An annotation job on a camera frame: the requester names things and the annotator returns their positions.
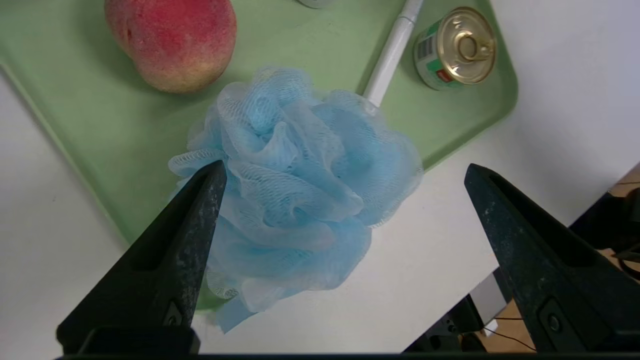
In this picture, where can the tin can with gold lid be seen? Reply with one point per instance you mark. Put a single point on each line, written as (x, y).
(460, 47)

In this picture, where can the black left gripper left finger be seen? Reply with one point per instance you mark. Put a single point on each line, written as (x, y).
(165, 280)

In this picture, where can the green plastic tray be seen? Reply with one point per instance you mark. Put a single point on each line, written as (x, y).
(100, 130)

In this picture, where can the red peach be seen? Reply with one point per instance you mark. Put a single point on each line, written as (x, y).
(172, 40)

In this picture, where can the white marker pen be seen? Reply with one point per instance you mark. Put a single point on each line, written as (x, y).
(392, 55)

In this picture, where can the blue mesh bath sponge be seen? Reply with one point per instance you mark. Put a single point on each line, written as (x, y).
(300, 185)

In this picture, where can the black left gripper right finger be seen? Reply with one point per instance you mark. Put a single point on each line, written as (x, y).
(565, 280)

